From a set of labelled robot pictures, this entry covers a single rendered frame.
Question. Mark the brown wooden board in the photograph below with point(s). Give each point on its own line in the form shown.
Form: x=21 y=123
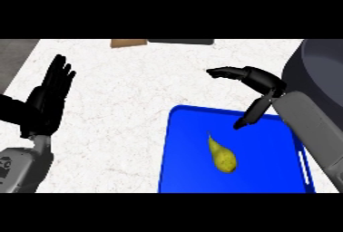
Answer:
x=127 y=43

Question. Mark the yellow-green pear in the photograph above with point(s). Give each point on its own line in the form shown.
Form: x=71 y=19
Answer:
x=222 y=156

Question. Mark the blue tray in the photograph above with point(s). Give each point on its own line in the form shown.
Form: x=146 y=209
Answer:
x=250 y=157

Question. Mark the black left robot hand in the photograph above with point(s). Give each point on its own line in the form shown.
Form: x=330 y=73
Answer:
x=46 y=99

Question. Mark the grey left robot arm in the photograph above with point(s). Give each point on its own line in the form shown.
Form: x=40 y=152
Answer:
x=19 y=164

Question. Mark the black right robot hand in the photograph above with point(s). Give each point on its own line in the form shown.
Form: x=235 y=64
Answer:
x=260 y=83

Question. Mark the dark grey flat object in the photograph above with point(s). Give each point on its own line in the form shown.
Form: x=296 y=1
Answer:
x=180 y=41

